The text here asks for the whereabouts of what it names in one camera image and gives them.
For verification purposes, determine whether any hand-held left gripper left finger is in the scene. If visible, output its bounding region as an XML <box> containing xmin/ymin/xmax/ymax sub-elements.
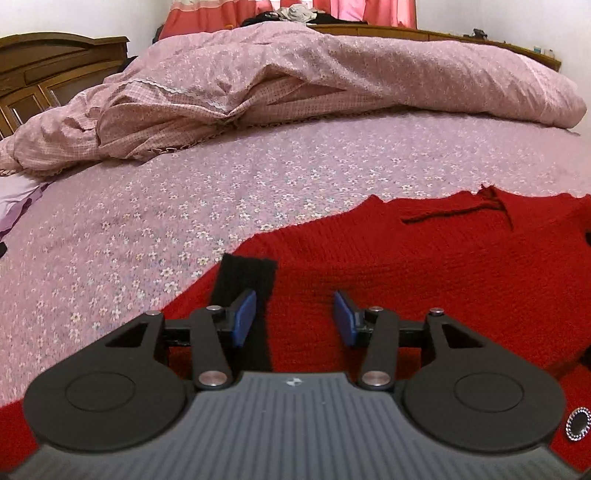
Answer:
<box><xmin>105</xmin><ymin>288</ymin><xmax>258</xmax><ymax>391</ymax></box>

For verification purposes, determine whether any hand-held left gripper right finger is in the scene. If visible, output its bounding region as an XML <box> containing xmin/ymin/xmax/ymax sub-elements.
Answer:
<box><xmin>333</xmin><ymin>290</ymin><xmax>488</xmax><ymax>392</ymax></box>

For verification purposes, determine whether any red knitted sweater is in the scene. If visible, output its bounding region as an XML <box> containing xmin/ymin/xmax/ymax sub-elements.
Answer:
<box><xmin>0</xmin><ymin>185</ymin><xmax>591</xmax><ymax>480</ymax></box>

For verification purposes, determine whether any pile of clothes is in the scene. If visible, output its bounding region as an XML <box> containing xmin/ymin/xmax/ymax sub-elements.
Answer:
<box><xmin>240</xmin><ymin>4</ymin><xmax>343</xmax><ymax>27</ymax></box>

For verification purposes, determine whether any pink floral bed sheet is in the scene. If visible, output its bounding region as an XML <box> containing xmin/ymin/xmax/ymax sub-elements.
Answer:
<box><xmin>0</xmin><ymin>108</ymin><xmax>591</xmax><ymax>408</ymax></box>

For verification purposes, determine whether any pink floral duvet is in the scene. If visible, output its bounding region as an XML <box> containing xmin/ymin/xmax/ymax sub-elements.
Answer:
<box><xmin>0</xmin><ymin>21</ymin><xmax>588</xmax><ymax>178</ymax></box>

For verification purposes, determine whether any light purple cloth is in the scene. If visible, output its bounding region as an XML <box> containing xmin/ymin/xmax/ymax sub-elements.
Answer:
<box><xmin>0</xmin><ymin>178</ymin><xmax>52</xmax><ymax>241</ymax></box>

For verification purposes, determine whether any wooden dresser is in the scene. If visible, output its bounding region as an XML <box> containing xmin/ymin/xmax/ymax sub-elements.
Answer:
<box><xmin>309</xmin><ymin>23</ymin><xmax>563</xmax><ymax>72</ymax></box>

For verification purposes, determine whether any red curtain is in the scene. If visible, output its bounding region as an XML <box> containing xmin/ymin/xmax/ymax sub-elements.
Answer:
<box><xmin>161</xmin><ymin>0</ymin><xmax>419</xmax><ymax>41</ymax></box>

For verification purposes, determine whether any wooden headboard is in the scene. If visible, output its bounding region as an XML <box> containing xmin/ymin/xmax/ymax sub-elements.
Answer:
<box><xmin>0</xmin><ymin>33</ymin><xmax>131</xmax><ymax>140</ymax></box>

